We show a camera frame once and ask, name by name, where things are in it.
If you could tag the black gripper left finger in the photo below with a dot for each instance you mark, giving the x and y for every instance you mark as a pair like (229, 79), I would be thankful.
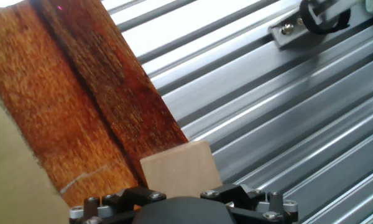
(112, 205)

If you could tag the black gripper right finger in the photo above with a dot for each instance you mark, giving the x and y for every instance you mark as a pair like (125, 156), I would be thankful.
(255, 202)

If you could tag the large wooden cube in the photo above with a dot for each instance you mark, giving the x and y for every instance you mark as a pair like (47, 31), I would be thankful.
(180, 169)

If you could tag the brown cardboard sheet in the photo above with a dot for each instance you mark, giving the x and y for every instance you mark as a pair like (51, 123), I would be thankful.
(12, 171)

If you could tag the reddish wood grain board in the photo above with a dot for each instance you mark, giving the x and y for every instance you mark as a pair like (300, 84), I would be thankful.
(65, 93)

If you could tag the metal camera stand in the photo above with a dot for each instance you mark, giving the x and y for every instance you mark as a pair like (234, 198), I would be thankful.
(298, 40)

